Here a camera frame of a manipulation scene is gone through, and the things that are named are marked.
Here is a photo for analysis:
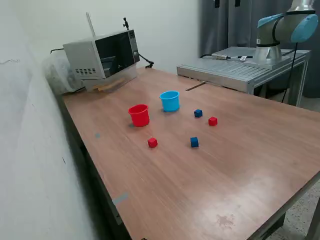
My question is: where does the blue plastic cup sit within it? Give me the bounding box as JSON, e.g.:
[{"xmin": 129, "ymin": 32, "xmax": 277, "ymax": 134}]
[{"xmin": 159, "ymin": 90, "xmax": 181, "ymax": 113}]

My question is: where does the clear plastic bag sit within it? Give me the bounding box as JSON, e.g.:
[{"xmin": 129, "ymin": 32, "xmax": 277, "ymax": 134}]
[{"xmin": 41, "ymin": 53, "xmax": 87, "ymax": 95}]

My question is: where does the clear acrylic stand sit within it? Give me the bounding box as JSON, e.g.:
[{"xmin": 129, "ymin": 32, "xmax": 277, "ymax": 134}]
[{"xmin": 81, "ymin": 63, "xmax": 138, "ymax": 94}]

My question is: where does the red plastic cup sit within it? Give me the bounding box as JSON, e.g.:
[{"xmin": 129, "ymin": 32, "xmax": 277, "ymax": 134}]
[{"xmin": 127, "ymin": 103, "xmax": 151, "ymax": 128}]

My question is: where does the hanging black cable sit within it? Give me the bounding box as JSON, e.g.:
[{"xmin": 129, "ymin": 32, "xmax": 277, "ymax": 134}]
[{"xmin": 281, "ymin": 42, "xmax": 299, "ymax": 104}]

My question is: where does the light wooden stick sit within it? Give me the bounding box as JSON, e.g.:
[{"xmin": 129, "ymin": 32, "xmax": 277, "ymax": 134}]
[{"xmin": 92, "ymin": 78, "xmax": 126, "ymax": 92}]

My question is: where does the silver cable connector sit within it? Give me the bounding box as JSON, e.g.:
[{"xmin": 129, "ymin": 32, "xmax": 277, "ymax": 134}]
[{"xmin": 211, "ymin": 52, "xmax": 232, "ymax": 60}]

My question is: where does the thin white rod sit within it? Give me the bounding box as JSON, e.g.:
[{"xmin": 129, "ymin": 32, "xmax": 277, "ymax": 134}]
[{"xmin": 85, "ymin": 11, "xmax": 97, "ymax": 41}]

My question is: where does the silver microwave oven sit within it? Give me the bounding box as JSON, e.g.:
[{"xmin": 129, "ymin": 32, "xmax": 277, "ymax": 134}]
[{"xmin": 62, "ymin": 29, "xmax": 141, "ymax": 81}]

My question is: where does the long grey tape strip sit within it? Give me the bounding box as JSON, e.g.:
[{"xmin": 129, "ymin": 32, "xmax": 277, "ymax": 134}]
[{"xmin": 111, "ymin": 191, "xmax": 130, "ymax": 206}]

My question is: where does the grey curtain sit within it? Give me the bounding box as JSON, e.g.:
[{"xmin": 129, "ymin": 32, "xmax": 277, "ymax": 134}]
[{"xmin": 198, "ymin": 0, "xmax": 320, "ymax": 99}]

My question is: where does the aluminium robot base table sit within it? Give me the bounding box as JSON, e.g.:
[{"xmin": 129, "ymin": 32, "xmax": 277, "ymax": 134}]
[{"xmin": 176, "ymin": 46, "xmax": 312, "ymax": 107}]

